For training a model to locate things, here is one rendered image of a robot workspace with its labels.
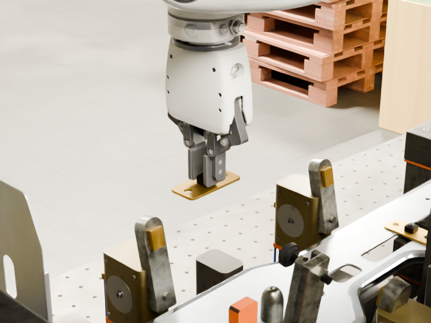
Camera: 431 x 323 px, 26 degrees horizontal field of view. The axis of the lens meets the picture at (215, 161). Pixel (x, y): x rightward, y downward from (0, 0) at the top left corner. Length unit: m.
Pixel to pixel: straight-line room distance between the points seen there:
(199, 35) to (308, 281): 0.29
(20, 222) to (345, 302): 0.58
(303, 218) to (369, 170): 0.92
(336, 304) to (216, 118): 0.42
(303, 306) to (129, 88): 4.08
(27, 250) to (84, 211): 2.84
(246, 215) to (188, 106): 1.17
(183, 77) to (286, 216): 0.59
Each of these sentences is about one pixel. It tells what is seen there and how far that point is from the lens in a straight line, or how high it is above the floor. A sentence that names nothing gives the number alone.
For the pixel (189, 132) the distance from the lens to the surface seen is 1.08.
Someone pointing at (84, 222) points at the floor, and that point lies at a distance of 3.69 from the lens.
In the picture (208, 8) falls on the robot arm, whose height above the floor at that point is 1.49.
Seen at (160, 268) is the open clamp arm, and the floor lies 1.04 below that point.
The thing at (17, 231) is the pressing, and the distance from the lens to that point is 0.94.
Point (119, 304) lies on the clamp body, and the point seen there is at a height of 0.97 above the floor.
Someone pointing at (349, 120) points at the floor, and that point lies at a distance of 4.66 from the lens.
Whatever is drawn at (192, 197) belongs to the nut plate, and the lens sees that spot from 1.07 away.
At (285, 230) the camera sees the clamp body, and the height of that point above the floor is 0.97.
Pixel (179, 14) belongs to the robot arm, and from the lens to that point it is 1.00.
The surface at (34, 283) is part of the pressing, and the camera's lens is 0.95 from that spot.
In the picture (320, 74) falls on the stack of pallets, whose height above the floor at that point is 0.18.
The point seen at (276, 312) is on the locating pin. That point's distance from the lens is 1.29.
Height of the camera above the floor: 1.73
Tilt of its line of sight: 25 degrees down
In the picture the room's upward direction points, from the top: straight up
